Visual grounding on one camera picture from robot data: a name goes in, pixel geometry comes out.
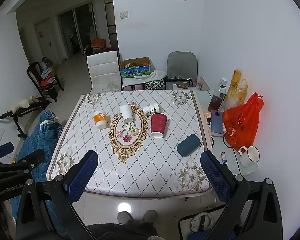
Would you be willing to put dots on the white cloth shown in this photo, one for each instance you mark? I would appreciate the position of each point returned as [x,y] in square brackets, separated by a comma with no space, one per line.
[150,76]

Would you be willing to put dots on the black folding stand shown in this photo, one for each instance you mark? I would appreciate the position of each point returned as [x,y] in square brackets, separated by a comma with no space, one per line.
[20,112]

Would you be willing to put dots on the pile of clothes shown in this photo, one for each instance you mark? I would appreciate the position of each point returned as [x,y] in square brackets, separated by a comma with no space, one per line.
[47,76]

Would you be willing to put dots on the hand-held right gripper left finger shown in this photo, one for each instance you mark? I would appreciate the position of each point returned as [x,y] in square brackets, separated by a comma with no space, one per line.
[82,176]

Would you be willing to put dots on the grey cushioned chair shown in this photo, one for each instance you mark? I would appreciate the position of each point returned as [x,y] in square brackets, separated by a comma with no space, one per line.
[182,65]

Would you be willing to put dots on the yellow plastic bag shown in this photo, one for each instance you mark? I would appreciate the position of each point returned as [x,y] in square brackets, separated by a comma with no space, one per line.
[236,90]

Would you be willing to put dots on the white printed paper cup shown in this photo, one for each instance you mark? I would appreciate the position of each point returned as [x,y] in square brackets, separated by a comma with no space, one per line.
[150,109]

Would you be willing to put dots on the small lighter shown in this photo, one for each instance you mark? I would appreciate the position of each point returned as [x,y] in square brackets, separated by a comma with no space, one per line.
[224,158]

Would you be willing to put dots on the patterned bag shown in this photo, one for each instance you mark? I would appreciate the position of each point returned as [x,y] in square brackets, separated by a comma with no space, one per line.
[155,84]

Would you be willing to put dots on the wooden door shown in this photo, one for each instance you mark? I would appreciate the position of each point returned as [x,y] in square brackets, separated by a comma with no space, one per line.
[46,40]

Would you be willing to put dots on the plush toy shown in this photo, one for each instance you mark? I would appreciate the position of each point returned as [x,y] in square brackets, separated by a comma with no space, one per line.
[23,103]

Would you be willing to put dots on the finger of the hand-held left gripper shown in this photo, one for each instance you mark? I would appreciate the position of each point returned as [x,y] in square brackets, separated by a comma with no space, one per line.
[2,150]
[32,157]

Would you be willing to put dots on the blue smartphone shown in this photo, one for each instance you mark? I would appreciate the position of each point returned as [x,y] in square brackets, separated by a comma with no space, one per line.
[217,122]

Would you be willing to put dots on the glass sliding door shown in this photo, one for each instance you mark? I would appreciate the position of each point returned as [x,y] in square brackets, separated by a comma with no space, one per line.
[76,30]

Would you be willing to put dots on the plain white paper cup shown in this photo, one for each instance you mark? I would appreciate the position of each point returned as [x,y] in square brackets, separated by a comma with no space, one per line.
[126,113]

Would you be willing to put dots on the red ribbed paper cup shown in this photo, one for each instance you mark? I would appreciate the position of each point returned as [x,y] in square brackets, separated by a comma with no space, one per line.
[158,125]

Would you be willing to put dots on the person's dark trousers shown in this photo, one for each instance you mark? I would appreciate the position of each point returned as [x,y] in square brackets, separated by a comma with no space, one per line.
[120,232]

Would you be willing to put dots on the orange plastic bag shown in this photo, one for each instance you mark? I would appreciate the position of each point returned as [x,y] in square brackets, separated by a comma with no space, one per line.
[241,125]

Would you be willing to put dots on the white enamel mug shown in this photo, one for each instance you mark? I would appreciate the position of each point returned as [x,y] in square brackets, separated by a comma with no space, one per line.
[250,156]

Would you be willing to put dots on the blue blanket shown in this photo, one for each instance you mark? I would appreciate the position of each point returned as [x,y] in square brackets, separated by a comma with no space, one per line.
[43,140]

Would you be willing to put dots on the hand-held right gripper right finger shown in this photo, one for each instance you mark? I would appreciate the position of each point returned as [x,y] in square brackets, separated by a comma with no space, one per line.
[215,177]

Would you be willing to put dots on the cardboard box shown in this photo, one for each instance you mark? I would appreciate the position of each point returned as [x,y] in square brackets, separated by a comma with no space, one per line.
[136,68]

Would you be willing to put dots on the orange and white cup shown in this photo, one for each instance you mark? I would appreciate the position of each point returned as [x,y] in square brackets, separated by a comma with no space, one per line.
[101,120]

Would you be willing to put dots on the white padded chair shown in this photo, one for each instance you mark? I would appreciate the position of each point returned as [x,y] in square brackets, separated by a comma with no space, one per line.
[103,70]

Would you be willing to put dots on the white light switch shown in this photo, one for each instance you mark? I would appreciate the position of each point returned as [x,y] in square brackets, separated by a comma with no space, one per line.
[124,15]

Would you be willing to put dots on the grey slipper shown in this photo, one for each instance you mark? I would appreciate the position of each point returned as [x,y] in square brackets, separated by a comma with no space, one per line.
[123,217]

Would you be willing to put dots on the floral printed tablecloth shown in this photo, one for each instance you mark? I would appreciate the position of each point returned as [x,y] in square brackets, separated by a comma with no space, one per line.
[90,135]

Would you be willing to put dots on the teal glasses case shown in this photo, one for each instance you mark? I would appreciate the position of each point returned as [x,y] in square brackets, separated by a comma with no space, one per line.
[188,145]

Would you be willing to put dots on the clear bottle with brown liquid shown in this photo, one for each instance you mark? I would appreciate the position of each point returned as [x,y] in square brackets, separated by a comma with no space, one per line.
[216,101]

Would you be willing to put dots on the dark wooden chair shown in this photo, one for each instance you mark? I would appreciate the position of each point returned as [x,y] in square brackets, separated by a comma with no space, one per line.
[33,73]

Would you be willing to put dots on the orange box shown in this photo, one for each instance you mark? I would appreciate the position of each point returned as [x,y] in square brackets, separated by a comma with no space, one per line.
[98,43]

